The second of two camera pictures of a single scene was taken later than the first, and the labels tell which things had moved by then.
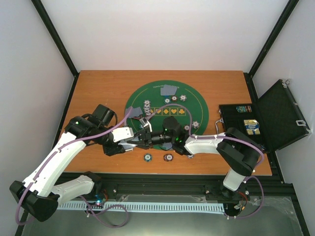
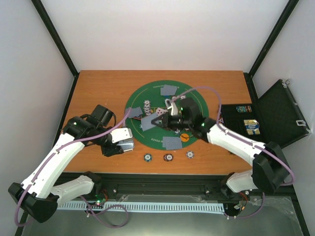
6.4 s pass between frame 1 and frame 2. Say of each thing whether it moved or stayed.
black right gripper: moved
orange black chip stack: stayed
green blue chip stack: stayed
